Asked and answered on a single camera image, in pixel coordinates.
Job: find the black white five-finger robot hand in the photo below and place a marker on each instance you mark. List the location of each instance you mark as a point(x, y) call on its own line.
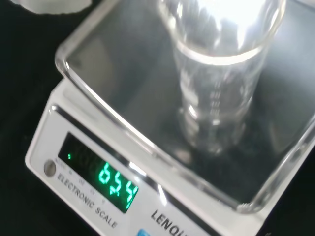
point(54, 5)

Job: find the white electronic balance steel pan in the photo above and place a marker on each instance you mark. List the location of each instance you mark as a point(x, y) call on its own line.
point(137, 110)

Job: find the black table cloth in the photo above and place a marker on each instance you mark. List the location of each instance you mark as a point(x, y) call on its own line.
point(24, 73)

